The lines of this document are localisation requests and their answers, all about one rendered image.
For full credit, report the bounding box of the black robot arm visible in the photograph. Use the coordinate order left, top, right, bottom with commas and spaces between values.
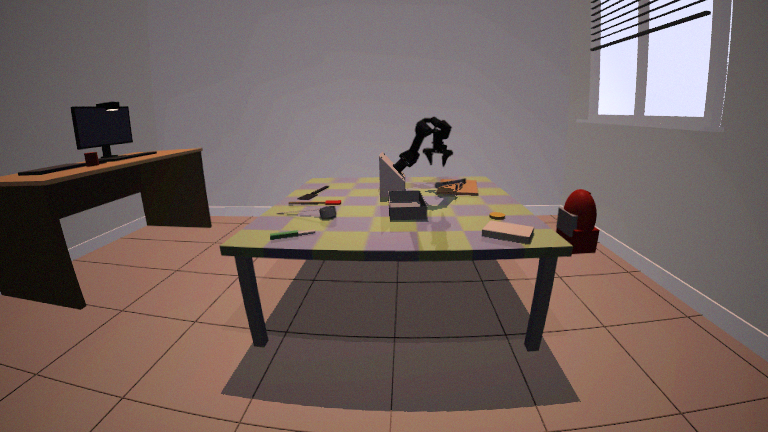
393, 117, 451, 173

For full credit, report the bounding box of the wooden board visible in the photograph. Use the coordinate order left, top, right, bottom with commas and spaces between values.
437, 179, 479, 195

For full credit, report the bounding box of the grey saucepan with long handle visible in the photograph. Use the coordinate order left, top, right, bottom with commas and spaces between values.
279, 206, 336, 218

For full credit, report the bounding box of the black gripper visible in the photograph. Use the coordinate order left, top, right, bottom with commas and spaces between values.
423, 140, 453, 166

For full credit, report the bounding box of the tan rectangular board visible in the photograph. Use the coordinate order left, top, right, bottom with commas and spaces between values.
482, 220, 534, 244

